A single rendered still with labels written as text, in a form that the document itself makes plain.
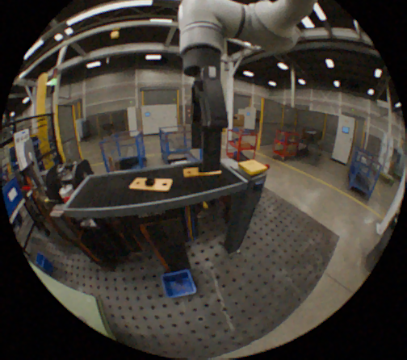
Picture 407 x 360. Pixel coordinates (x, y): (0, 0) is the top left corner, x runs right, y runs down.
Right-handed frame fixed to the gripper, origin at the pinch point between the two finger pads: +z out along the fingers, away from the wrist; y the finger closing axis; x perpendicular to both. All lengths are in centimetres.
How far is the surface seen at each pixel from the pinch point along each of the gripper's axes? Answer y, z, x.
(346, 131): 100, -18, -610
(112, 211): -10.7, 4.7, 16.8
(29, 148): 20, -7, 112
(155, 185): -4.1, 4.5, 10.2
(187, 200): -9.1, 4.9, 4.5
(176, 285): -13, 50, 14
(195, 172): -0.3, 4.5, 1.8
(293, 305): -42, 51, -27
